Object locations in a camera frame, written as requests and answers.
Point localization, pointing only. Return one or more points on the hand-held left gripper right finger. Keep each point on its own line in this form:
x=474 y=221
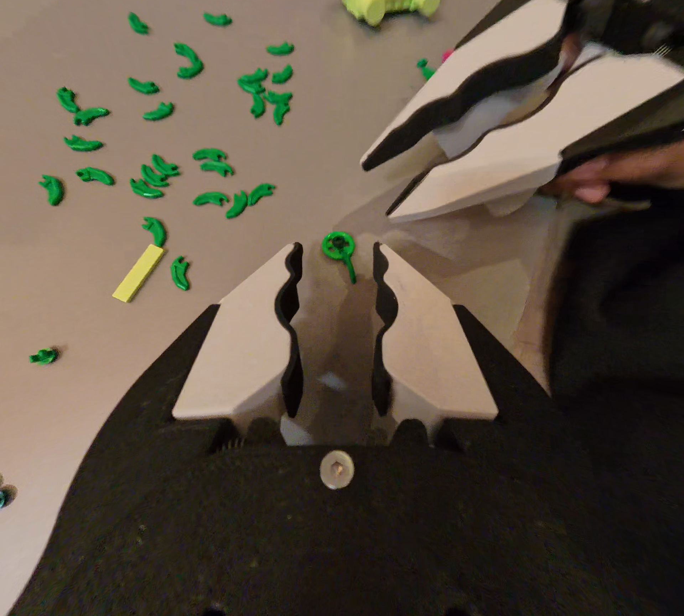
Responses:
x=433 y=359

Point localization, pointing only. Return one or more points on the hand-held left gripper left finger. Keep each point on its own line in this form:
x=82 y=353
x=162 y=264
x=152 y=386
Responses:
x=240 y=359

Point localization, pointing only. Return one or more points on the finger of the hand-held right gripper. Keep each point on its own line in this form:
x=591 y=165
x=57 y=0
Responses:
x=481 y=60
x=534 y=151

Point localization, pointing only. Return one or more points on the green wheel stem piece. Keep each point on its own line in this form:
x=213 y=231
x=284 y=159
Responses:
x=339 y=247

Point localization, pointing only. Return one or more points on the person's right hand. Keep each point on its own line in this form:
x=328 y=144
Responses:
x=630 y=170

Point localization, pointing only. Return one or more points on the small brick flower plant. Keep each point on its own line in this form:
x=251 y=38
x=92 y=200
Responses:
x=426 y=70

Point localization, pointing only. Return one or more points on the yellow flat brick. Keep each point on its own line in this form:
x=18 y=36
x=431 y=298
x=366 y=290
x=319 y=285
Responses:
x=139 y=273

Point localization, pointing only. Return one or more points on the person's black jacket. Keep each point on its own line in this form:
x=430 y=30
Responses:
x=630 y=306

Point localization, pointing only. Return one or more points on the scattered green leaf pieces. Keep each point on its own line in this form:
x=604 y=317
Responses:
x=91 y=116

